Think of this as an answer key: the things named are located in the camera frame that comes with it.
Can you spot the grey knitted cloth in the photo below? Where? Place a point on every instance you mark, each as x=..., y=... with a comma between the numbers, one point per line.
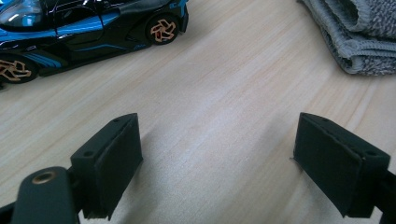
x=358, y=46

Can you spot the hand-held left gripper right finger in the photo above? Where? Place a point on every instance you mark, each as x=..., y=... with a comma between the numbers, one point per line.
x=336, y=165

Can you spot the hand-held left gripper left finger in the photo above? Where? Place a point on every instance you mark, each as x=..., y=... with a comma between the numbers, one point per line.
x=106, y=161

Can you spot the blue and black toy car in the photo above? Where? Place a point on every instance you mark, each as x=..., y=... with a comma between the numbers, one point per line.
x=87, y=40

